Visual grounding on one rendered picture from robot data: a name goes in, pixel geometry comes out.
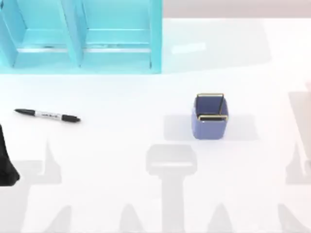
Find blue pen holder gold rim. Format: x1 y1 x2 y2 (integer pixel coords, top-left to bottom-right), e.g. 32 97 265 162
191 92 229 141

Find light blue rack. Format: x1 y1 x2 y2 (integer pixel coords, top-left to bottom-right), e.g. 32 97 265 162
0 0 163 75

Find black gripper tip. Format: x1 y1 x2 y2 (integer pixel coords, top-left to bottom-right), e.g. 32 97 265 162
0 124 20 187

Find black and white marker pen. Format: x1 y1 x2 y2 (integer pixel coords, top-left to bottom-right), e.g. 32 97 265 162
14 108 82 123

